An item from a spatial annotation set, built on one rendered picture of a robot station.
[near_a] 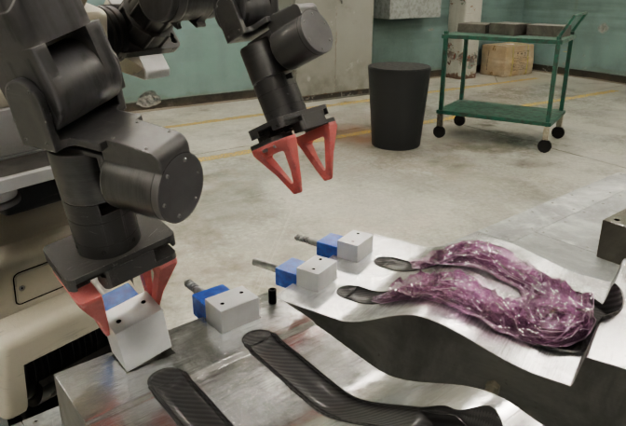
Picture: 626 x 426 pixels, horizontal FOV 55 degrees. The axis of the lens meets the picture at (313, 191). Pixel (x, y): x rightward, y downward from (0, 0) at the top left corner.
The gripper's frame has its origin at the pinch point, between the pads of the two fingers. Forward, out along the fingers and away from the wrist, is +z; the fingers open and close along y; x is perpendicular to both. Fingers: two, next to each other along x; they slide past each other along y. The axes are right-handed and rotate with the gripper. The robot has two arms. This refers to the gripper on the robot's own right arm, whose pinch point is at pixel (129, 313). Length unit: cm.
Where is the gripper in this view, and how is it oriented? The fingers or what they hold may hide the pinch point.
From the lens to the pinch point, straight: 63.5
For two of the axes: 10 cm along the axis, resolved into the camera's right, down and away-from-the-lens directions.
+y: 7.6, -3.7, 5.3
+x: -6.5, -3.9, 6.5
